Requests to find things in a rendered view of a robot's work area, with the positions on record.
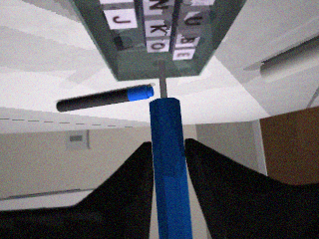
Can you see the black stylus with blue cap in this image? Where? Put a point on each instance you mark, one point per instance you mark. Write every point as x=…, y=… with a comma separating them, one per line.
x=116, y=97

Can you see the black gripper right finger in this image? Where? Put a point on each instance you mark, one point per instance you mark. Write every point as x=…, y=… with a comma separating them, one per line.
x=238, y=202

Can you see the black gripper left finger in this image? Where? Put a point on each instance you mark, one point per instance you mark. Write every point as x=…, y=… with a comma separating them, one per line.
x=120, y=208

